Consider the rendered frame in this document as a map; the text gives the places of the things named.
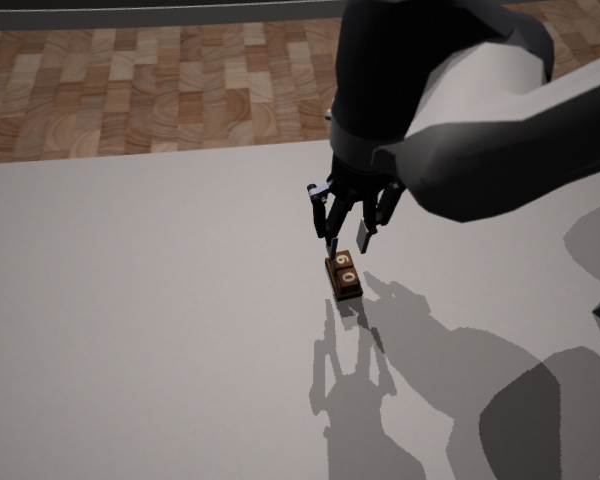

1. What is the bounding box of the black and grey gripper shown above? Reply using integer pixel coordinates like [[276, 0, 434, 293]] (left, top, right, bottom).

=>
[[307, 153, 406, 260]]

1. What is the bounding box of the brown wooden cube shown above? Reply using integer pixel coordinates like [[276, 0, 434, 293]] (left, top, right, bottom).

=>
[[330, 250, 354, 277], [335, 268, 361, 295]]

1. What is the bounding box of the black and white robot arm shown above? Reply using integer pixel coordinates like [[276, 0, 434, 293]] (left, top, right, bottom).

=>
[[325, 0, 600, 223]]

